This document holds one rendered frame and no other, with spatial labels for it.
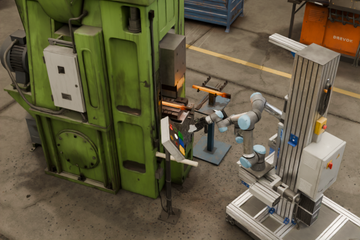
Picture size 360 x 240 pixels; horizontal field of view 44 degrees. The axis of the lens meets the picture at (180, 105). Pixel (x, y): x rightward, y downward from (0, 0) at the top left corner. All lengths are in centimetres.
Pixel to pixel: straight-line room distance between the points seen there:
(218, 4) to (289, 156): 455
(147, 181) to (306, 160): 179
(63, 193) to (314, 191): 274
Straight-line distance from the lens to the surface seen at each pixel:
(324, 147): 401
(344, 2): 726
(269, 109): 444
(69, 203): 519
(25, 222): 515
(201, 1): 830
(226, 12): 819
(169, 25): 428
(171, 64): 419
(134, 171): 492
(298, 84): 371
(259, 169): 425
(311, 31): 776
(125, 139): 473
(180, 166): 500
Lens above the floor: 378
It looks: 36 degrees down
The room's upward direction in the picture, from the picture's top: 1 degrees counter-clockwise
